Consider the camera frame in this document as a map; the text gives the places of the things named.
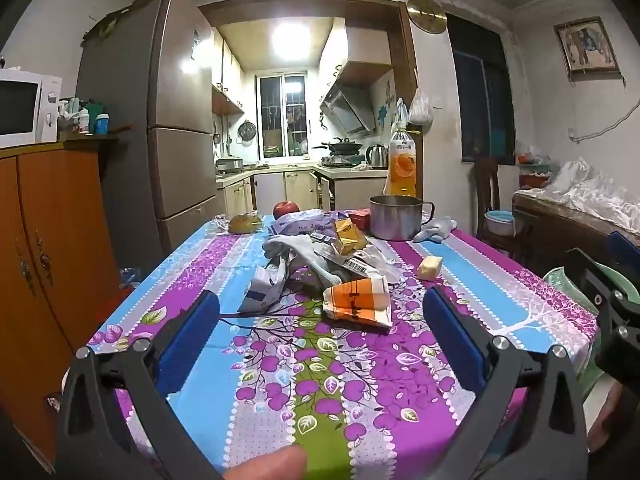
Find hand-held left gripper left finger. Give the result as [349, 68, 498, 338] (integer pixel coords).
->
[56, 290, 223, 480]

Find kitchen window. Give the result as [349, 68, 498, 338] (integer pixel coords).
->
[256, 74, 311, 158]

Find blue flower wall sticker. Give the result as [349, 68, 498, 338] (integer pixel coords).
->
[376, 82, 397, 129]

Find white plastic wrapper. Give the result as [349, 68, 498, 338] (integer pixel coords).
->
[262, 232, 404, 292]

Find pale yellow block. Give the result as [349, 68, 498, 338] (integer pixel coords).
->
[417, 255, 445, 281]

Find floral purple tablecloth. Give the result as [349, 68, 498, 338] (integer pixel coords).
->
[87, 207, 601, 480]

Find white plastic sheet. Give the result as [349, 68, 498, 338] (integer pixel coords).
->
[515, 157, 640, 234]

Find steel kettle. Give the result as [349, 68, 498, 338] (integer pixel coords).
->
[366, 143, 390, 170]

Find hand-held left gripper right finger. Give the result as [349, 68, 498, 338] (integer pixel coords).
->
[425, 287, 588, 480]

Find kitchen ceiling light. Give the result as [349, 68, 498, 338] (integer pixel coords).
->
[270, 19, 314, 62]

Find dark wooden chair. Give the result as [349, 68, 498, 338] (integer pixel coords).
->
[472, 156, 517, 257]

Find orange wooden cabinet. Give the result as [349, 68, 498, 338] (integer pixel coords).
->
[0, 137, 132, 471]

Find green trash bin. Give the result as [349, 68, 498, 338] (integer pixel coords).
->
[542, 262, 632, 397]

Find kitchen counter cabinets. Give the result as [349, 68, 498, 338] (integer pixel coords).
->
[216, 165, 389, 217]

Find orange juice bottle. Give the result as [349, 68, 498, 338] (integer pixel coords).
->
[387, 122, 418, 198]

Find white microwave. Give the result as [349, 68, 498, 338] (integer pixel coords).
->
[0, 67, 63, 149]

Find blue basin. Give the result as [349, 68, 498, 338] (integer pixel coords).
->
[484, 210, 516, 237]

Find white wall cable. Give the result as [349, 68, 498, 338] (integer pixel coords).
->
[569, 77, 640, 144]

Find long wall kitchen cabinet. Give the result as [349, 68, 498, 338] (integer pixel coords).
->
[211, 35, 247, 116]

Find red bowl with clutter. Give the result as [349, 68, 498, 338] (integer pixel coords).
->
[517, 152, 554, 191]

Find purple plastic bag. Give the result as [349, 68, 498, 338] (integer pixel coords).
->
[267, 208, 342, 237]

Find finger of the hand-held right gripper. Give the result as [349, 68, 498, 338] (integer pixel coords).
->
[564, 247, 628, 313]
[607, 230, 640, 261]

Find orange and white carton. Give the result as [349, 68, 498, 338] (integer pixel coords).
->
[322, 275, 394, 334]

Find steel pot with handle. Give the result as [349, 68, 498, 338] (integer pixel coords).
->
[369, 194, 436, 242]

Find yellow foil packet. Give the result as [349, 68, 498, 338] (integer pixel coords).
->
[332, 217, 370, 257]

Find dark barred window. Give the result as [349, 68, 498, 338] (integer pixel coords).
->
[445, 12, 517, 166]

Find gold wall clock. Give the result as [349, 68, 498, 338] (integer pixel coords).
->
[406, 0, 447, 35]

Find black wok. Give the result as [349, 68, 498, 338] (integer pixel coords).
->
[312, 137, 364, 156]

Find grey cloth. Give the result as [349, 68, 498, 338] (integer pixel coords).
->
[412, 216, 458, 244]

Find blue plastic bag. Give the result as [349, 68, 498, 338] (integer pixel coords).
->
[119, 266, 147, 292]

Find bread roll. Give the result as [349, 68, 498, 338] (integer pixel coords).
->
[227, 212, 264, 235]

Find framed elephant picture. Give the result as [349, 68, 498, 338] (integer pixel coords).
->
[553, 16, 626, 81]

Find wooden kitchen door frame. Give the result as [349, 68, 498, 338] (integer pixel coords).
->
[199, 0, 424, 198]

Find dark wooden dining table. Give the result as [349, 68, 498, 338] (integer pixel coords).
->
[512, 190, 640, 282]

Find wall kitchen cabinet with hood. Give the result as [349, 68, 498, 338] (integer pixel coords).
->
[319, 22, 394, 86]

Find person's left hand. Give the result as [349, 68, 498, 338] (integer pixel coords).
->
[223, 445, 308, 480]

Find white hanging plastic bag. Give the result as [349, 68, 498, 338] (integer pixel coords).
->
[407, 87, 434, 127]

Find blue and white carton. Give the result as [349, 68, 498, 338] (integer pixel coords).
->
[237, 262, 289, 314]

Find steel range hood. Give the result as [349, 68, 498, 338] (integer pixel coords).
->
[320, 85, 377, 137]

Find grey refrigerator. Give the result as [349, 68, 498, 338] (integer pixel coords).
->
[75, 0, 226, 263]

